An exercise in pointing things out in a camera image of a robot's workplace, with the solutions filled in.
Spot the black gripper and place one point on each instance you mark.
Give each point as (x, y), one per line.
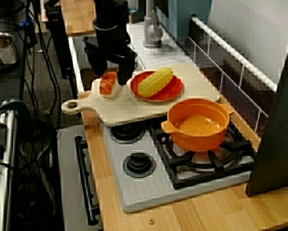
(112, 43)

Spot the toy salmon sushi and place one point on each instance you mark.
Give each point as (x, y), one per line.
(106, 84)

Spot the yellow toy corn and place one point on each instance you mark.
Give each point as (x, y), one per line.
(153, 81)

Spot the red plate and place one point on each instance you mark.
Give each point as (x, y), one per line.
(170, 92)

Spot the white toy sink unit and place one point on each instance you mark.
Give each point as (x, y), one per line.
(146, 57)

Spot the wooden cutting board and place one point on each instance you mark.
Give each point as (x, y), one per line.
(134, 108)

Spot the grey toy faucet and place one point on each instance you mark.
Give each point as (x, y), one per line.
(152, 33)

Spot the black stove knob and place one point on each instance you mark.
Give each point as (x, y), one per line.
(127, 134)
(139, 166)

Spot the teal box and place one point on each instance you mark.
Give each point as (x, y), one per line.
(182, 21)

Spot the steel pot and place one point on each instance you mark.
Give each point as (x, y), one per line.
(2, 48)

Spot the white oven door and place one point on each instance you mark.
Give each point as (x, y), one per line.
(67, 168)

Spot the orange toy pot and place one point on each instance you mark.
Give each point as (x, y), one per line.
(194, 142)

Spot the dark tile backsplash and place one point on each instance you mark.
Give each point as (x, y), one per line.
(230, 96)

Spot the grey stove top panel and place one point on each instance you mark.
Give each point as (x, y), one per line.
(146, 192)

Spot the black burner grate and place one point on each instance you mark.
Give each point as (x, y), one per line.
(217, 162)

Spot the brass screw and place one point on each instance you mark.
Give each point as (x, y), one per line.
(151, 221)

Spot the wooden kitchen countertop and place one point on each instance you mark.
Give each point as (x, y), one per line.
(218, 211)

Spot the black kitchen side panel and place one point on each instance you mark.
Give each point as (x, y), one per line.
(278, 144)

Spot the black post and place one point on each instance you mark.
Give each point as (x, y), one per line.
(62, 48)

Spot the white backsplash trim rail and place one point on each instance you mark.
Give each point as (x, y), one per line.
(230, 48)

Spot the aluminium extrusion frame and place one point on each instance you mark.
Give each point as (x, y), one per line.
(6, 156)

